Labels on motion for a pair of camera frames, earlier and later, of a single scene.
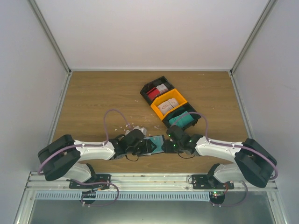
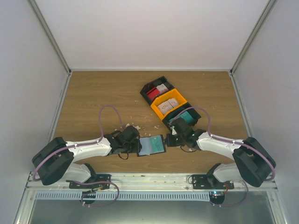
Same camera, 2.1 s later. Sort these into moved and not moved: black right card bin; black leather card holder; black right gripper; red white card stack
Moved: black right gripper
Not moved: black right card bin; black leather card holder; red white card stack
